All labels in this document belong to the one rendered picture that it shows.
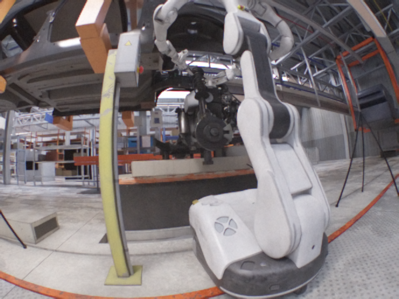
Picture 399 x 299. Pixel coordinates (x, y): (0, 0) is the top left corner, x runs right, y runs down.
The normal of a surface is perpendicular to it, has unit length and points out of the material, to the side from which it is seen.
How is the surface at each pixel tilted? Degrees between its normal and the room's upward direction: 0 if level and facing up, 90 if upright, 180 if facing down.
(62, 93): 109
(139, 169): 90
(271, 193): 88
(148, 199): 90
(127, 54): 90
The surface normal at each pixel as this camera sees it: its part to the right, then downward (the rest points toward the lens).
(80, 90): 0.29, 0.22
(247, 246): 0.14, -0.85
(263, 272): -0.18, -0.78
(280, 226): -0.93, -0.01
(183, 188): 0.26, -0.11
